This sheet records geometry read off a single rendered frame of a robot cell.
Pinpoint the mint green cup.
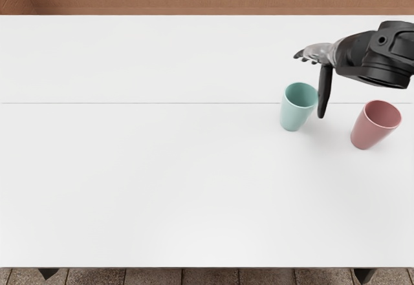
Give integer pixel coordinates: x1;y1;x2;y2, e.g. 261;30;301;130
279;82;320;132

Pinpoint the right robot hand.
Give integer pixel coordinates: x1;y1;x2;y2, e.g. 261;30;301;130
293;41;340;120

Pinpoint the pink cup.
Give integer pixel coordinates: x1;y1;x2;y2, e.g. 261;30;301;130
350;100;402;151

